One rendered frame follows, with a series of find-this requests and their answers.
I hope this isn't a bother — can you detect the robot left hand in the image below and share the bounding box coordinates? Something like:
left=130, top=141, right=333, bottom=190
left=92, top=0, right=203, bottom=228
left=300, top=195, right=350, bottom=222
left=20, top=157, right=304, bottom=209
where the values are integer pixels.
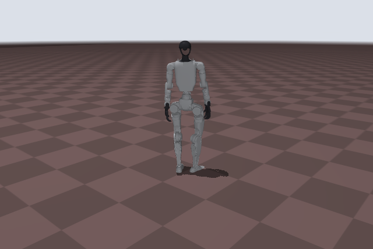
left=164, top=103, right=171, bottom=122

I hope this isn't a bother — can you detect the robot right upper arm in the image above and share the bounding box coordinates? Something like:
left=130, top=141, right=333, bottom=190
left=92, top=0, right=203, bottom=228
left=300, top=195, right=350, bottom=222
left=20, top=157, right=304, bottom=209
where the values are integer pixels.
left=195, top=62, right=206, bottom=88

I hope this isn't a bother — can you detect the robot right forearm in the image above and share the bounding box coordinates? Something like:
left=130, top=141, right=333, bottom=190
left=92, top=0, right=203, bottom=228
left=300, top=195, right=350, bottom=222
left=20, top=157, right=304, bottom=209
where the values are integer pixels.
left=202, top=81, right=211, bottom=105

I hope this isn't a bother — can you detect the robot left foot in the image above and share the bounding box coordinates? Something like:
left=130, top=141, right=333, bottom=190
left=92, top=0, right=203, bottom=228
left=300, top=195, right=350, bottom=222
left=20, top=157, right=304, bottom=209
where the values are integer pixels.
left=176, top=164, right=184, bottom=173

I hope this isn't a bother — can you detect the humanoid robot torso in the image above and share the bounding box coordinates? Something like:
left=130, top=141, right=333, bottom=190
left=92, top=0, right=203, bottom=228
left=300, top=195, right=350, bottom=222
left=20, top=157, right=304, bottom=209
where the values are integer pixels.
left=174, top=59, right=196, bottom=111

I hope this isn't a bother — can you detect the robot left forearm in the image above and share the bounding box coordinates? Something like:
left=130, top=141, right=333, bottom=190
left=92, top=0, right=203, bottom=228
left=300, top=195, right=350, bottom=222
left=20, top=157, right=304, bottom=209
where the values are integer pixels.
left=164, top=82, right=171, bottom=106

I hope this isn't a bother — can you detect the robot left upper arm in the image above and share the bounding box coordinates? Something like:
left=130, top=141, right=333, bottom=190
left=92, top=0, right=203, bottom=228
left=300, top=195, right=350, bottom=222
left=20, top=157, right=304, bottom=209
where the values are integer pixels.
left=166, top=62, right=175, bottom=89

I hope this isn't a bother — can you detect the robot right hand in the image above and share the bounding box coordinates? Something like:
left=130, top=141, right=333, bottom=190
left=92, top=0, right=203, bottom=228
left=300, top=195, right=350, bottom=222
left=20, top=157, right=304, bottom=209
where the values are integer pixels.
left=203, top=101, right=211, bottom=120

